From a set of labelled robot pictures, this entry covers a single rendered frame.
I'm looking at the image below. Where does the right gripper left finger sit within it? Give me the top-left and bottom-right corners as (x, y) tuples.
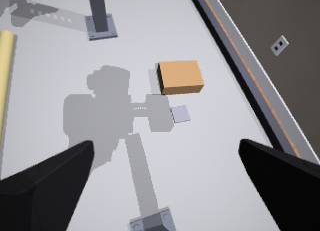
(0, 140), (94, 231)

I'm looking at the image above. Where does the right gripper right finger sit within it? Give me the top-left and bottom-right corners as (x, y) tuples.
(238, 139), (320, 231)

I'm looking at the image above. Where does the brown rectangular box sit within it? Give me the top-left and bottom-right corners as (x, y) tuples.
(157, 60), (204, 95)

